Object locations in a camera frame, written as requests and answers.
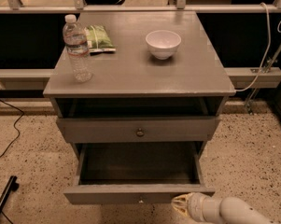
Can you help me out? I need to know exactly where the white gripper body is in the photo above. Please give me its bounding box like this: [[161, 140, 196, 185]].
[[187, 193, 210, 222]]

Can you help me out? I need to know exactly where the green snack bag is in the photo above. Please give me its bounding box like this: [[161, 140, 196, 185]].
[[84, 25, 116, 53]]

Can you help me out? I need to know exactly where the grey wooden drawer cabinet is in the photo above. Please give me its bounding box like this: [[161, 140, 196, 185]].
[[44, 11, 235, 153]]

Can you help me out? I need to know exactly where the white ceramic bowl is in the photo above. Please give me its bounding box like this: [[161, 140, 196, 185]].
[[146, 30, 181, 60]]

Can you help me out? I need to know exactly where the clear plastic water bottle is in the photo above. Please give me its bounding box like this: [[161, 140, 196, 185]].
[[63, 14, 92, 82]]

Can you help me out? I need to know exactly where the grey top drawer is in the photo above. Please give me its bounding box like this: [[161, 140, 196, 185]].
[[57, 116, 220, 143]]

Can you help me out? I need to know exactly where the black floor cable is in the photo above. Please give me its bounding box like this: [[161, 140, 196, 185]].
[[0, 89, 25, 159]]

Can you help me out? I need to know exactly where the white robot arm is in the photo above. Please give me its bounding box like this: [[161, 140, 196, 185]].
[[171, 192, 278, 224]]

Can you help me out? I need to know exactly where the brass top drawer knob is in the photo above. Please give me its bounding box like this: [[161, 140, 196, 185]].
[[136, 128, 145, 137]]

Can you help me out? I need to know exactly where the white cable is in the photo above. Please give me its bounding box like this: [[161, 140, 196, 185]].
[[235, 2, 272, 93]]

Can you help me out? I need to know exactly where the metal railing frame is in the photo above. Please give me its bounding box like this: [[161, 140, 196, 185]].
[[0, 0, 281, 91]]

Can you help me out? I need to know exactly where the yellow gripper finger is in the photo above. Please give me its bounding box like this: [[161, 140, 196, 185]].
[[175, 207, 189, 217], [171, 193, 190, 207]]

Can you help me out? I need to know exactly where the grey drawer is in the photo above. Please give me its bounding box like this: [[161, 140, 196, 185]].
[[64, 142, 215, 204], [57, 116, 220, 143]]

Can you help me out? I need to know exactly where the black stand leg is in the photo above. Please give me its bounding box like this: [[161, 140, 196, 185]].
[[0, 175, 19, 216]]

